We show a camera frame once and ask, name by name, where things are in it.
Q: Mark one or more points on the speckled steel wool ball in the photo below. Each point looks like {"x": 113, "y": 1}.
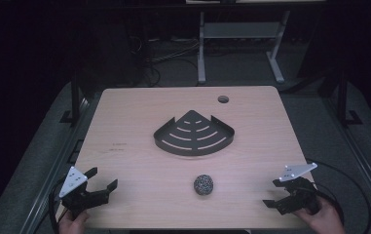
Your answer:
{"x": 203, "y": 184}

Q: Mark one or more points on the person's left hand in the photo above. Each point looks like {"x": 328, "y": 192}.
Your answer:
{"x": 72, "y": 225}

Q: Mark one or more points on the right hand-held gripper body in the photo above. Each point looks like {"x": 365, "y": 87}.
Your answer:
{"x": 298, "y": 195}

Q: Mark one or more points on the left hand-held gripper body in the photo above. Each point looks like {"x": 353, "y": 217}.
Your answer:
{"x": 79, "y": 198}

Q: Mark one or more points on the grey metal stand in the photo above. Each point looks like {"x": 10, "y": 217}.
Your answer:
{"x": 238, "y": 31}

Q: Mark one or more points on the black upright post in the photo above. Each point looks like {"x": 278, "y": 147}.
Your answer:
{"x": 342, "y": 97}
{"x": 75, "y": 97}

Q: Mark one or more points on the person's right hand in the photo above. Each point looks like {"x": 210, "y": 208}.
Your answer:
{"x": 324, "y": 219}

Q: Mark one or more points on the black metal corner shelf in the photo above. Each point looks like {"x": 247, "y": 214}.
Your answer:
{"x": 193, "y": 138}

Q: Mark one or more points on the aluminium frame rail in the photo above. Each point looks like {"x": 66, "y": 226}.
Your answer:
{"x": 53, "y": 172}
{"x": 361, "y": 156}

